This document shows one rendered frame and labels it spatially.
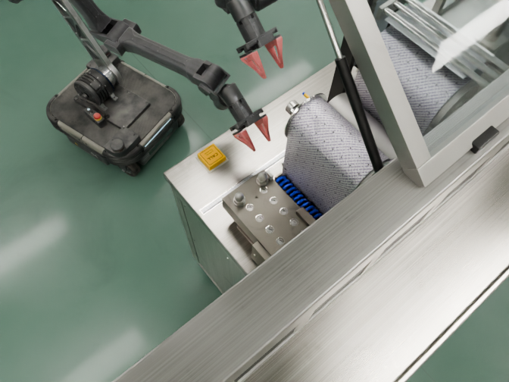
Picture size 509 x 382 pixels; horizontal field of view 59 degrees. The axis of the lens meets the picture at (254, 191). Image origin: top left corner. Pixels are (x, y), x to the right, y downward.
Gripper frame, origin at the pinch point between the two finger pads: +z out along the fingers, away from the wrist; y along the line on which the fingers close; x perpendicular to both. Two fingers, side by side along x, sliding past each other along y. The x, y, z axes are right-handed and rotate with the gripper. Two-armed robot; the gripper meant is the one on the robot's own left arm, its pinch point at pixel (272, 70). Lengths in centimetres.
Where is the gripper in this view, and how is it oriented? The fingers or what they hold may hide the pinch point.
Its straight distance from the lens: 121.2
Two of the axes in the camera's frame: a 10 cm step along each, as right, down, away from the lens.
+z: 4.7, 8.3, 3.0
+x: 4.3, 0.9, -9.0
